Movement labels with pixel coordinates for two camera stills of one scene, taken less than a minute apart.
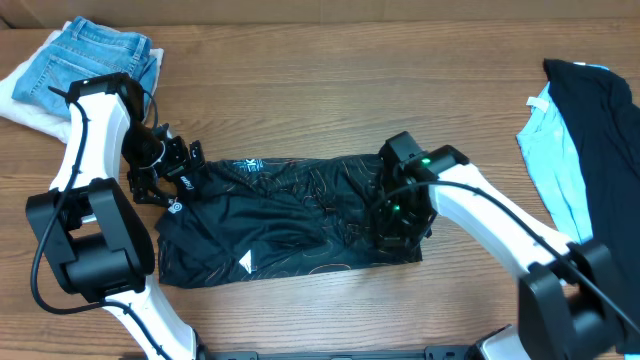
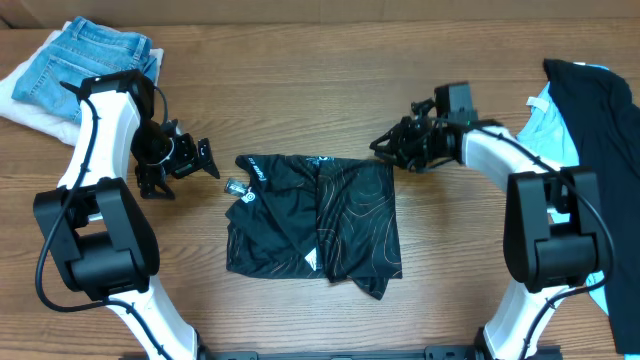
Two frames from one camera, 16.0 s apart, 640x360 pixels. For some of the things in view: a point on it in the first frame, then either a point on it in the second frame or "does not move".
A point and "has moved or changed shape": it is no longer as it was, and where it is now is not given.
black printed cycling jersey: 271,216 has moved or changed shape
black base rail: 450,352 does not move
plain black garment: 603,125 does not move
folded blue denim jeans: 83,49 does not move
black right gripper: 390,238 -> 398,147
